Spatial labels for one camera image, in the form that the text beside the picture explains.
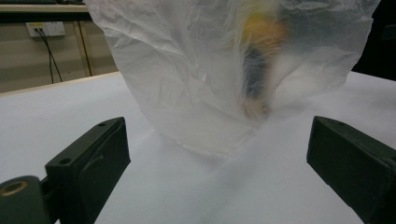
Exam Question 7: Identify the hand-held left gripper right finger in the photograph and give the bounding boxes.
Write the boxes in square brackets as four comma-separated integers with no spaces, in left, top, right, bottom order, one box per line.
[305,115,396,224]

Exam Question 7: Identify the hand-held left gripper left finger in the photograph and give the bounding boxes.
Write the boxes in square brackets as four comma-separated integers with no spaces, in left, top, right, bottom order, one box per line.
[45,116,132,224]

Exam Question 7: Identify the yellow and blue toy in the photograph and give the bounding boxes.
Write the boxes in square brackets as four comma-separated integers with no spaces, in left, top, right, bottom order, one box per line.
[239,10,288,120]

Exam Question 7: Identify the translucent white plastic bag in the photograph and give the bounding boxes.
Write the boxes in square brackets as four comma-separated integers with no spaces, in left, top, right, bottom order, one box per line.
[83,0,381,158]

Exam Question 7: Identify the wooden desk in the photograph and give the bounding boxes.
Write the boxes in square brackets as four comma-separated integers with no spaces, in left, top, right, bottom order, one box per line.
[0,0,92,23]

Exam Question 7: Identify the black power cable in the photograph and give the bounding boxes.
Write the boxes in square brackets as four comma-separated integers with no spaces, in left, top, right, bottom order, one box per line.
[35,28,64,84]

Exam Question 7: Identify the white wall power socket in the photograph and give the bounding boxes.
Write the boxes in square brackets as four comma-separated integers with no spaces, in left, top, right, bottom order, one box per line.
[25,21,67,38]

